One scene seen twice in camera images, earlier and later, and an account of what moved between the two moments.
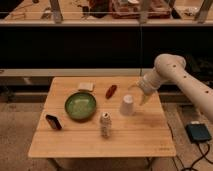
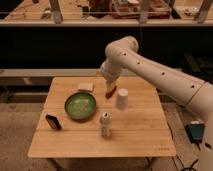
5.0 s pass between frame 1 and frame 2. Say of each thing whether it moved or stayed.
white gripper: moved
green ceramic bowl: stayed
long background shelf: stayed
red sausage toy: stayed
